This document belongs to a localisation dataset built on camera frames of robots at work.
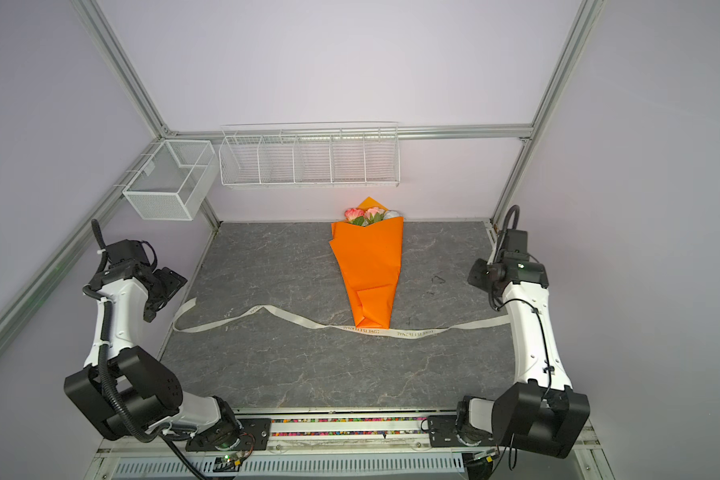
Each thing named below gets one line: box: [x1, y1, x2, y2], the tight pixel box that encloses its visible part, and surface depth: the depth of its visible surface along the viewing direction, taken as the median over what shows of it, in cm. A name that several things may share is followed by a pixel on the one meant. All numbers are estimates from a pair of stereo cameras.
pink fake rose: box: [344, 208, 365, 226], surface depth 118 cm
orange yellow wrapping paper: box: [329, 196, 404, 330], surface depth 107 cm
